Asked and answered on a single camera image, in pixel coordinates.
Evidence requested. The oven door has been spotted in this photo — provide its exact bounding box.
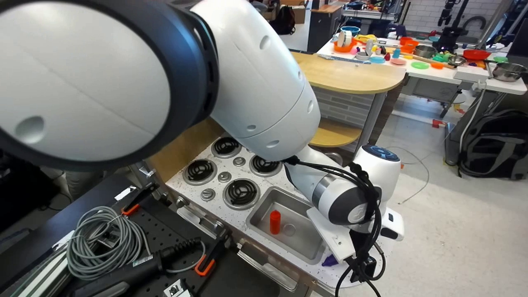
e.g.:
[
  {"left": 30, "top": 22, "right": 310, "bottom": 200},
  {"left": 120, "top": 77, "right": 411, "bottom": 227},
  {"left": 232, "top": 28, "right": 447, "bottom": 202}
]
[{"left": 235, "top": 241, "right": 302, "bottom": 294}]

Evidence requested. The black cabinet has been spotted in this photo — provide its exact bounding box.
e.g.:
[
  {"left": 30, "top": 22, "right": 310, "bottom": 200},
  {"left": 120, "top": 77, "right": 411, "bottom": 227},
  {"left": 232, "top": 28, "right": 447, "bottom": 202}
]
[{"left": 307, "top": 4, "right": 344, "bottom": 54}]

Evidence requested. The white table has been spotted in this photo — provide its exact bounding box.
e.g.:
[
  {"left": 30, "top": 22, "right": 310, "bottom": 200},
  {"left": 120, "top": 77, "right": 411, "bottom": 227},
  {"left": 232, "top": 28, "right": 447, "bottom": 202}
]
[{"left": 317, "top": 36, "right": 528, "bottom": 120}]

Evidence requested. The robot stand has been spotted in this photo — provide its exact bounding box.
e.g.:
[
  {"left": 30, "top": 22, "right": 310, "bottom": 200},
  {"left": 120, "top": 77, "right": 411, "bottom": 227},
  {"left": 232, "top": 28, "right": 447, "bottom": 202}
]
[{"left": 0, "top": 173, "right": 285, "bottom": 297}]

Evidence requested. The steel pan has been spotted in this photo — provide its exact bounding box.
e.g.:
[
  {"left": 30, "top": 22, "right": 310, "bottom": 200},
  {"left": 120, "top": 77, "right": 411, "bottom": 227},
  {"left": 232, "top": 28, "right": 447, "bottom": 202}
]
[{"left": 485, "top": 60, "right": 528, "bottom": 83}]

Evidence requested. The white cable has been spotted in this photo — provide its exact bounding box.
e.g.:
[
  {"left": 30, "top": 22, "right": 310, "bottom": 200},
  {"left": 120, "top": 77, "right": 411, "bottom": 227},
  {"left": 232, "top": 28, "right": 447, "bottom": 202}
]
[{"left": 459, "top": 81, "right": 488, "bottom": 154}]

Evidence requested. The red bowl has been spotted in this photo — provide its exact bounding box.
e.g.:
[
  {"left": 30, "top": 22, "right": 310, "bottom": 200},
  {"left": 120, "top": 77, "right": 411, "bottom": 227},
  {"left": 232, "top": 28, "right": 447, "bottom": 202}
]
[{"left": 462, "top": 49, "right": 492, "bottom": 61}]

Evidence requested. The coil of grey cable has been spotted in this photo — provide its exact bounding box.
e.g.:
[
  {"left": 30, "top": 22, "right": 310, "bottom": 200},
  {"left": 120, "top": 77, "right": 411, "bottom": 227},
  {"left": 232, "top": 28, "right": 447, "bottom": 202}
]
[{"left": 66, "top": 206, "right": 152, "bottom": 281}]

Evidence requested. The black clamp with orange tip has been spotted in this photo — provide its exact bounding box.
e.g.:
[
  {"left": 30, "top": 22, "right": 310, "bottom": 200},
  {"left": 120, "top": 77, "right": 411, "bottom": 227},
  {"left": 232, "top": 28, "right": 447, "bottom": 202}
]
[
  {"left": 193, "top": 234, "right": 228, "bottom": 277},
  {"left": 120, "top": 183, "right": 160, "bottom": 217}
]

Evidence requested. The grey and black backpack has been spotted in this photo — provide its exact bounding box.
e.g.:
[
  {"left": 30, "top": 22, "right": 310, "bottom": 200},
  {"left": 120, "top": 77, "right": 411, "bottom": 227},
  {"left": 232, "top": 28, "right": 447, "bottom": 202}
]
[{"left": 457, "top": 109, "right": 528, "bottom": 181}]

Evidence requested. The black machine on table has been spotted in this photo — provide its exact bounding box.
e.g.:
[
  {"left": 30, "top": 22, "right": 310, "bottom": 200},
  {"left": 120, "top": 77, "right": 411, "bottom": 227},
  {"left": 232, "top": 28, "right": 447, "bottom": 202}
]
[{"left": 436, "top": 0, "right": 488, "bottom": 53}]

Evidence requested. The steel pot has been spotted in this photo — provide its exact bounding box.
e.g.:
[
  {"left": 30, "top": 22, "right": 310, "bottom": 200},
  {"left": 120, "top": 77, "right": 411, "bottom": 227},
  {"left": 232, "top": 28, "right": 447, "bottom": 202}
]
[{"left": 413, "top": 44, "right": 437, "bottom": 59}]

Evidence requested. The stove burner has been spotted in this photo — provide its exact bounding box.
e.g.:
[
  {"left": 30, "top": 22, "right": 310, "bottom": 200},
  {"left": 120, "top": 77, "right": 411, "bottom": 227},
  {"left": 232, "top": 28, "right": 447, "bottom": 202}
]
[
  {"left": 222, "top": 178, "right": 261, "bottom": 211},
  {"left": 211, "top": 137, "right": 242, "bottom": 159},
  {"left": 249, "top": 154, "right": 284, "bottom": 178},
  {"left": 182, "top": 158, "right": 218, "bottom": 186}
]

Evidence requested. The red plastic cylinder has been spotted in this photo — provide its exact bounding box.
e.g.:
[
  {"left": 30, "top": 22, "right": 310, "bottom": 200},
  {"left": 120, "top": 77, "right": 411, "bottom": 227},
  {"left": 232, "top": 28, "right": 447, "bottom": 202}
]
[{"left": 269, "top": 210, "right": 282, "bottom": 236}]

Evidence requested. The steel sink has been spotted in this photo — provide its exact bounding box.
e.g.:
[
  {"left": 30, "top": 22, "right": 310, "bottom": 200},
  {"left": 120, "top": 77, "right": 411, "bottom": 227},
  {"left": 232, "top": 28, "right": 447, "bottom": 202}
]
[{"left": 246, "top": 186, "right": 327, "bottom": 265}]

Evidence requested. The white power box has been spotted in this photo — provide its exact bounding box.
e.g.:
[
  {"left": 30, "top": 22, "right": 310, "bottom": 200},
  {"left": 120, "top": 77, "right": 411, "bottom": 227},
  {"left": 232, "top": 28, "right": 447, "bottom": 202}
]
[{"left": 453, "top": 66, "right": 490, "bottom": 84}]

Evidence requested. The toy kitchen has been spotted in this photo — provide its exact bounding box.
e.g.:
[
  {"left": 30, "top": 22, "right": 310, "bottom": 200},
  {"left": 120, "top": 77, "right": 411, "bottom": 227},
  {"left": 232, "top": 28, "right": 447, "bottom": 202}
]
[{"left": 146, "top": 51, "right": 408, "bottom": 297}]

